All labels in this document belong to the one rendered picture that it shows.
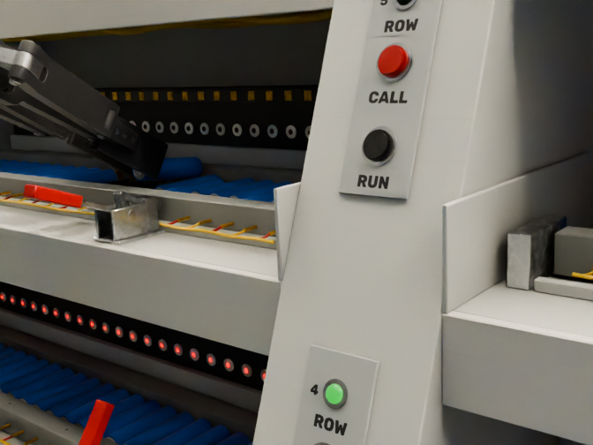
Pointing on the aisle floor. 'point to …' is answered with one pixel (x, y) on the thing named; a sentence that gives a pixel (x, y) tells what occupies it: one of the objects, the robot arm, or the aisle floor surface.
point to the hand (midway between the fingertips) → (118, 144)
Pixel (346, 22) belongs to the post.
